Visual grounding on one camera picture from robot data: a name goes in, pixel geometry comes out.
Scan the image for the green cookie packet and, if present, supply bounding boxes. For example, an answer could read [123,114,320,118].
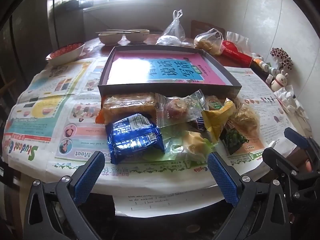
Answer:
[204,95,227,112]

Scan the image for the yellow snack packet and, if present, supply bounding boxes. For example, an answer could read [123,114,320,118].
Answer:
[201,99,237,144]

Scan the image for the tall knotted clear plastic bag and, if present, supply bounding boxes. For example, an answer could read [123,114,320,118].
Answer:
[162,9,186,39]

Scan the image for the white rabbit figurine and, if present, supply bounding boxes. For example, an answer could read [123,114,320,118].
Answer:
[271,70,289,91]

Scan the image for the crumpled white tissue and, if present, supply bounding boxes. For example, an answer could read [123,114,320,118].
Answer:
[274,85,310,123]

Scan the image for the wooden chair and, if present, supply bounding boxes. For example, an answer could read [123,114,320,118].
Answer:
[191,19,226,39]

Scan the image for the small white bowl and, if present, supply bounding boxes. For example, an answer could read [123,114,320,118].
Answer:
[98,31,123,46]

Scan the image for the text page newspaper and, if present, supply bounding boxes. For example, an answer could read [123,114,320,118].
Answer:
[112,189,225,217]

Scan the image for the red tissue pack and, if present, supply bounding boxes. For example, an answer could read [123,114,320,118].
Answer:
[221,31,254,68]

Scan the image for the white bowl of red fruit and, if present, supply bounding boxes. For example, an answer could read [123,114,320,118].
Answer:
[45,42,86,67]

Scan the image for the clear packet with red cake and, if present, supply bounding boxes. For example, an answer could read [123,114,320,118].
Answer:
[155,89,209,128]

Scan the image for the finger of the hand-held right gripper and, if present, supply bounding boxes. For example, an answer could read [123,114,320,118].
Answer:
[262,147,320,205]
[284,127,320,160]

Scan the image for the newspaper with cartoon robots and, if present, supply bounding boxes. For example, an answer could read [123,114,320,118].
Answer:
[222,66,304,164]

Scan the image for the clear packet with yellow cake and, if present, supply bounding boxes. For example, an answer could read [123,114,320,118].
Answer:
[164,127,220,163]

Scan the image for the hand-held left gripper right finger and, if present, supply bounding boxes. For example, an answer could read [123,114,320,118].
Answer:
[207,152,292,240]

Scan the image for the orange bread packet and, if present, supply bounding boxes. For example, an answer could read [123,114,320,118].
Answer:
[96,92,164,124]

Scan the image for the shallow box with pink bottom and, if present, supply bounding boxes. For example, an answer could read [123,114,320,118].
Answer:
[97,45,242,98]

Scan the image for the clear packet with brown pastry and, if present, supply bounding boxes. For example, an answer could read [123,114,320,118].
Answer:
[231,97,260,137]

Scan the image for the colourful picture newspaper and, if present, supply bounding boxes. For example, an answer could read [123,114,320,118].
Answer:
[2,57,265,205]

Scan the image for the blue snack packet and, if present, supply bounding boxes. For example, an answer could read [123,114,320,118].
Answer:
[105,113,165,165]

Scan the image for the large white bowl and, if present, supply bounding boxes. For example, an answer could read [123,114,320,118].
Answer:
[125,29,150,43]

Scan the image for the dark refrigerator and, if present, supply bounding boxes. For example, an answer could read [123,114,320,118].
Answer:
[0,0,84,85]

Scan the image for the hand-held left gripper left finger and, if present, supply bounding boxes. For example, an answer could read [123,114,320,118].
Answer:
[24,151,105,240]

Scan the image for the plastic bag of fried pastries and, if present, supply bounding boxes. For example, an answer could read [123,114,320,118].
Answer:
[194,28,224,55]

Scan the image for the dark red flower ornament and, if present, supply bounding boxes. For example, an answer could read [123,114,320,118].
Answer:
[271,47,293,70]

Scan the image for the crumpled clear plastic bag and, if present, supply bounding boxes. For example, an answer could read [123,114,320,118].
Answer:
[156,35,190,47]

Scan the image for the dark green seaweed packet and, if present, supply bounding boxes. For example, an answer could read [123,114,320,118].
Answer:
[220,120,250,158]

